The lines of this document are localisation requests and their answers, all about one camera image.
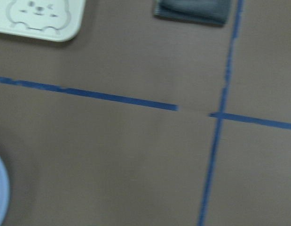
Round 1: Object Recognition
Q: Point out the grey folded cloth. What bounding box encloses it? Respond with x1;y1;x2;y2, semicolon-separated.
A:
153;0;232;26

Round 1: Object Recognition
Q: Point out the long blue tape strip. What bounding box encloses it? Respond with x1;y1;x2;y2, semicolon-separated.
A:
0;76;291;130

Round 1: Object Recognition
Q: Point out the light blue plate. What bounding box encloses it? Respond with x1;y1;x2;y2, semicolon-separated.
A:
0;157;10;226

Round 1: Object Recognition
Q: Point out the white bear print tray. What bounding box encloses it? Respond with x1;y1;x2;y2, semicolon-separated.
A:
0;0;86;42

